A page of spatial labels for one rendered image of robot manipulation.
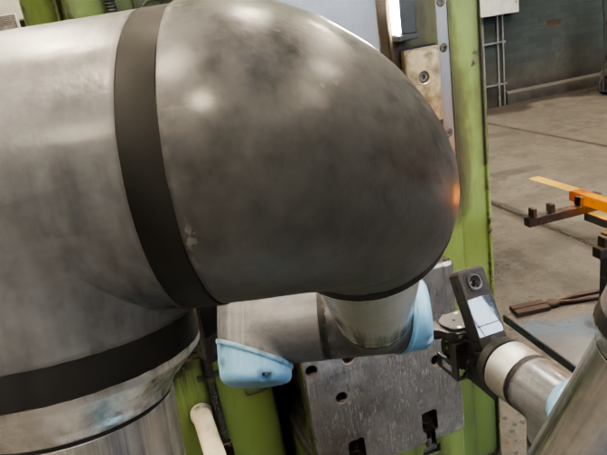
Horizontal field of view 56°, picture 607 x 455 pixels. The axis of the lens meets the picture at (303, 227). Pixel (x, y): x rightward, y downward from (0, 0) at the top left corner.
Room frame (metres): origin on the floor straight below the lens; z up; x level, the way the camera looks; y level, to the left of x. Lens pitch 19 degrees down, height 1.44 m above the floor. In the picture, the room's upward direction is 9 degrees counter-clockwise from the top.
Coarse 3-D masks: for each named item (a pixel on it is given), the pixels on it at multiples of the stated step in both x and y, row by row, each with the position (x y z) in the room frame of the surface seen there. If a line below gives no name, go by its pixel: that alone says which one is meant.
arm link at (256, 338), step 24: (240, 312) 0.51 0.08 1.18; (264, 312) 0.51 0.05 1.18; (288, 312) 0.51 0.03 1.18; (312, 312) 0.50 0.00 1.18; (240, 336) 0.50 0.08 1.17; (264, 336) 0.50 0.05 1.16; (288, 336) 0.49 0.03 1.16; (312, 336) 0.49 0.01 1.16; (240, 360) 0.48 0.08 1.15; (264, 360) 0.48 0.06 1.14; (288, 360) 0.50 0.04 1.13; (312, 360) 0.50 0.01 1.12; (240, 384) 0.48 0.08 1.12; (264, 384) 0.49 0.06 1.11
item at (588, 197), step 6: (570, 192) 1.24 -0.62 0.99; (576, 192) 1.23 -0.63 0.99; (582, 192) 1.22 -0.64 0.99; (588, 192) 1.22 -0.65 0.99; (570, 198) 1.24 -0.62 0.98; (588, 198) 1.19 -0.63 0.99; (594, 198) 1.18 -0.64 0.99; (600, 198) 1.17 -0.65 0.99; (606, 198) 1.16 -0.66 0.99; (588, 204) 1.19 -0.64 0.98; (594, 204) 1.17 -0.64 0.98; (600, 204) 1.15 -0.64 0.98; (606, 204) 1.14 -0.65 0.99; (606, 210) 1.14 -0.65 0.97
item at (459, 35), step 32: (384, 0) 1.34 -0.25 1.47; (416, 0) 1.35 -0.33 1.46; (448, 0) 1.39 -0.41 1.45; (384, 32) 1.36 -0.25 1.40; (448, 32) 1.38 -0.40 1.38; (480, 32) 1.40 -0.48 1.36; (448, 64) 1.38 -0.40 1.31; (480, 64) 1.41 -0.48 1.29; (448, 96) 1.37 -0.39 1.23; (480, 96) 1.41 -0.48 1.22; (448, 128) 1.37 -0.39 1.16; (480, 128) 1.41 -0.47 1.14; (480, 160) 1.41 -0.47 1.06; (480, 192) 1.40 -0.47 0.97; (480, 224) 1.40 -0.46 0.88; (448, 256) 1.36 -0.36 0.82; (480, 256) 1.40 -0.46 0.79; (480, 416) 1.39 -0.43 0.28; (480, 448) 1.39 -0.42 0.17
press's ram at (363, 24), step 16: (288, 0) 1.11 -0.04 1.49; (304, 0) 1.12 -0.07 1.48; (320, 0) 1.13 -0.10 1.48; (336, 0) 1.14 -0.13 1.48; (352, 0) 1.15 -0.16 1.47; (368, 0) 1.16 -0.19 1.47; (336, 16) 1.14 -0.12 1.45; (352, 16) 1.15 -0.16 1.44; (368, 16) 1.16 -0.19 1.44; (352, 32) 1.15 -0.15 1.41; (368, 32) 1.16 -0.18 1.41
